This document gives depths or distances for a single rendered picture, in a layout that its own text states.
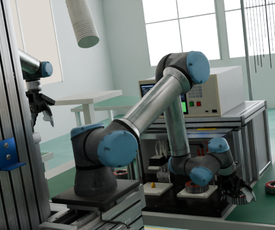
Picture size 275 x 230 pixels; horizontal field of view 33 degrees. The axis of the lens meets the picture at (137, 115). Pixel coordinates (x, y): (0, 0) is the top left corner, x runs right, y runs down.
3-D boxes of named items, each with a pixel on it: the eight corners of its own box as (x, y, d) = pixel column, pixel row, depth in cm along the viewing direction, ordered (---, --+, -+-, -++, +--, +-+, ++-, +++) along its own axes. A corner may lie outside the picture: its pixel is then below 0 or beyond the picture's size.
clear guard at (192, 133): (217, 154, 194) (215, 140, 193) (167, 154, 207) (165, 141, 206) (241, 136, 222) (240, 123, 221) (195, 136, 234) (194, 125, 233)
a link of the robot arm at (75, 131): (97, 154, 166) (92, 118, 164) (118, 159, 155) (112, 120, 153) (68, 163, 159) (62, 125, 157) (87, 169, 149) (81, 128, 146)
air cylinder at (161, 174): (170, 182, 241) (169, 172, 240) (158, 181, 245) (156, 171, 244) (174, 179, 245) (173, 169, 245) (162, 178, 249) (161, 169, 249)
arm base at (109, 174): (100, 197, 149) (96, 168, 148) (65, 194, 157) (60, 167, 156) (125, 182, 162) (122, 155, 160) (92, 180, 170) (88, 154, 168)
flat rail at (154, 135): (236, 138, 215) (236, 132, 214) (125, 139, 247) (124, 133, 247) (237, 138, 216) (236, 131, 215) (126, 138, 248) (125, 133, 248)
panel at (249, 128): (255, 177, 231) (249, 119, 226) (142, 173, 265) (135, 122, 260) (256, 176, 232) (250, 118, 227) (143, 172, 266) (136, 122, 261)
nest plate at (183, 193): (206, 198, 210) (205, 196, 210) (177, 196, 218) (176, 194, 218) (217, 187, 223) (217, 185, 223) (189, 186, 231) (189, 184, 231)
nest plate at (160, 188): (160, 195, 223) (159, 193, 223) (133, 194, 231) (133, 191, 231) (173, 185, 236) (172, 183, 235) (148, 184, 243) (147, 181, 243)
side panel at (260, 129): (258, 180, 232) (252, 118, 227) (252, 180, 233) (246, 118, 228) (272, 164, 255) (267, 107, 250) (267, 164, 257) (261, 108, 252)
